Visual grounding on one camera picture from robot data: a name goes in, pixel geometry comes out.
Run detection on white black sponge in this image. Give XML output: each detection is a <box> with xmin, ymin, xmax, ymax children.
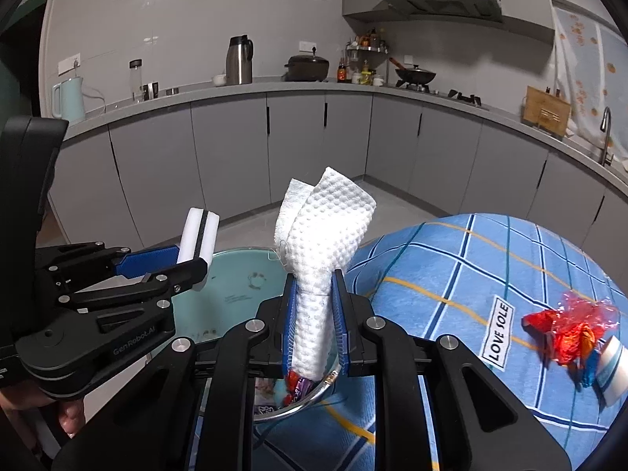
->
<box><xmin>175</xmin><ymin>207</ymin><xmax>219</xmax><ymax>292</ymax></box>

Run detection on orange blue snack wrapper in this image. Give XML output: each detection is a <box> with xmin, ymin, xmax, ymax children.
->
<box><xmin>561</xmin><ymin>322</ymin><xmax>604</xmax><ymax>388</ymax></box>

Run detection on red foam net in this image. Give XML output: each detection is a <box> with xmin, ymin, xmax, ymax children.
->
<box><xmin>522</xmin><ymin>309</ymin><xmax>604</xmax><ymax>367</ymax></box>

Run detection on white paper cup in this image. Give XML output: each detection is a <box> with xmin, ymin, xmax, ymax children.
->
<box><xmin>595</xmin><ymin>336</ymin><xmax>628</xmax><ymax>407</ymax></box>

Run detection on pink cellophane wrapper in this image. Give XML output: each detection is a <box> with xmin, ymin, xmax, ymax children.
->
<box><xmin>551</xmin><ymin>291</ymin><xmax>621</xmax><ymax>336</ymax></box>

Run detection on purple foil wrapper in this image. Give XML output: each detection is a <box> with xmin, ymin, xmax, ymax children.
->
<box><xmin>254</xmin><ymin>370</ymin><xmax>317</xmax><ymax>414</ymax></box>

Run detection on white paper towel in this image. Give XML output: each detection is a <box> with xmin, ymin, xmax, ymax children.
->
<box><xmin>274</xmin><ymin>167</ymin><xmax>377</xmax><ymax>382</ymax></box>

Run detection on dark kitchen faucet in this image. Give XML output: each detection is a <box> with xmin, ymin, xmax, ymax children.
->
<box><xmin>599</xmin><ymin>106</ymin><xmax>612</xmax><ymax>166</ymax></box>

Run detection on person's left hand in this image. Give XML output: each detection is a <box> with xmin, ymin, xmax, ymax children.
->
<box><xmin>1</xmin><ymin>381</ymin><xmax>86</xmax><ymax>447</ymax></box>

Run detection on teal metal bucket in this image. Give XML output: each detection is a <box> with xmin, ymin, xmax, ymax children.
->
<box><xmin>173</xmin><ymin>248</ymin><xmax>341</xmax><ymax>423</ymax></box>

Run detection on grey lower cabinets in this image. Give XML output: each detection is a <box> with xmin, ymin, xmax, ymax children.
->
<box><xmin>50</xmin><ymin>83</ymin><xmax>627</xmax><ymax>283</ymax></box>

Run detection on blue plaid tablecloth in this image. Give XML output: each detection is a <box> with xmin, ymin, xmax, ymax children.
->
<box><xmin>195</xmin><ymin>212</ymin><xmax>628</xmax><ymax>471</ymax></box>

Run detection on mint electric kettle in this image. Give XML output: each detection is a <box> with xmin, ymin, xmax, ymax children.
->
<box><xmin>51</xmin><ymin>77</ymin><xmax>86</xmax><ymax>124</ymax></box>

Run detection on clear glass bottle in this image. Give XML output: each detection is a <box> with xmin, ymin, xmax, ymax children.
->
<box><xmin>129</xmin><ymin>58</ymin><xmax>144</xmax><ymax>102</ymax></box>

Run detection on steel thermos jug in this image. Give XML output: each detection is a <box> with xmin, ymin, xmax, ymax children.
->
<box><xmin>225</xmin><ymin>35</ymin><xmax>253</xmax><ymax>85</ymax></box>

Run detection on black rice cooker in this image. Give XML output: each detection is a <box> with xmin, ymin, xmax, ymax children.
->
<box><xmin>285</xmin><ymin>47</ymin><xmax>329</xmax><ymax>82</ymax></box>

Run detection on spice rack with bottles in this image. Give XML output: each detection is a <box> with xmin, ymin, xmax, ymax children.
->
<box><xmin>336</xmin><ymin>28</ymin><xmax>390</xmax><ymax>86</ymax></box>

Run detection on wooden knife block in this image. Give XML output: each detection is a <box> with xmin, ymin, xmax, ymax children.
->
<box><xmin>522</xmin><ymin>86</ymin><xmax>571</xmax><ymax>138</ymax></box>

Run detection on black wok on stove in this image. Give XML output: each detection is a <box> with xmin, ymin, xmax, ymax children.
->
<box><xmin>389</xmin><ymin>57</ymin><xmax>436</xmax><ymax>87</ymax></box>

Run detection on gas stove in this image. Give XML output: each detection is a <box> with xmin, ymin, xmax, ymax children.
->
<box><xmin>395</xmin><ymin>80</ymin><xmax>486</xmax><ymax>110</ymax></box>

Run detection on orange print curtain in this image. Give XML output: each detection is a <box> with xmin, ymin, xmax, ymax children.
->
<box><xmin>553</xmin><ymin>6</ymin><xmax>627</xmax><ymax>161</ymax></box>

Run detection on black range hood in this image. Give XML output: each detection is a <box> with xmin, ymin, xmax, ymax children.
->
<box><xmin>382</xmin><ymin>0</ymin><xmax>502</xmax><ymax>22</ymax></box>

